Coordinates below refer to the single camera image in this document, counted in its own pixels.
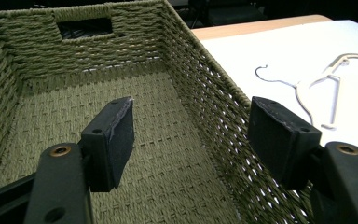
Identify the green woven basket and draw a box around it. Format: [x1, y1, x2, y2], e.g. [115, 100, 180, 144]
[0, 0, 316, 224]

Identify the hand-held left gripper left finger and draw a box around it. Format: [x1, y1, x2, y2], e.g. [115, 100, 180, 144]
[23, 96, 135, 224]

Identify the white clothes hanger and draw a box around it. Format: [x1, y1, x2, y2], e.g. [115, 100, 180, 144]
[255, 52, 358, 131]

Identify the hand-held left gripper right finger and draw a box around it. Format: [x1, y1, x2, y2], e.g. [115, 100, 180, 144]
[247, 96, 358, 224]

